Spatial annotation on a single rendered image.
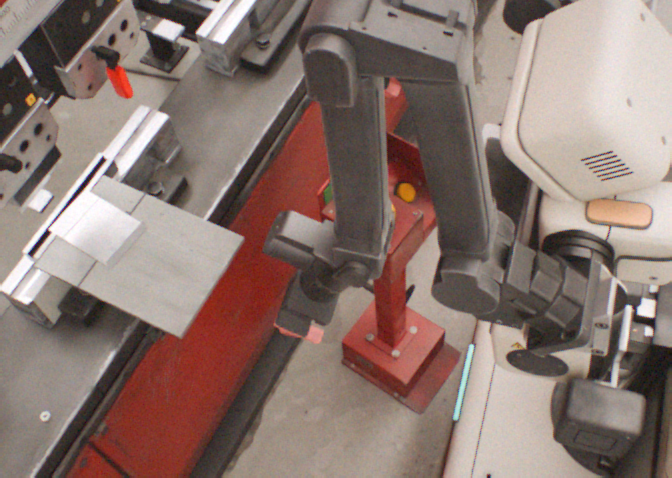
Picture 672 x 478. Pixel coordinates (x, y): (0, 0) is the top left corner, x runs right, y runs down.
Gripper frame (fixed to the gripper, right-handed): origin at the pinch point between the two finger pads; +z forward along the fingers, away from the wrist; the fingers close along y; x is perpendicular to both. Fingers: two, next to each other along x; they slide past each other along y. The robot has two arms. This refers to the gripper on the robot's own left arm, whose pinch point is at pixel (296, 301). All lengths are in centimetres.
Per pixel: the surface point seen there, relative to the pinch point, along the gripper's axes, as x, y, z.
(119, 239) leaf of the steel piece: -26.2, -2.9, 12.7
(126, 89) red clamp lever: -34.0, -18.1, -2.9
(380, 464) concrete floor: 53, -5, 85
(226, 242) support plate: -11.8, -6.5, 5.6
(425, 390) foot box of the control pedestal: 58, -26, 81
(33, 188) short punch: -40.1, -3.0, 8.0
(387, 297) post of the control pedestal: 31, -31, 51
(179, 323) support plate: -13.7, 7.6, 6.5
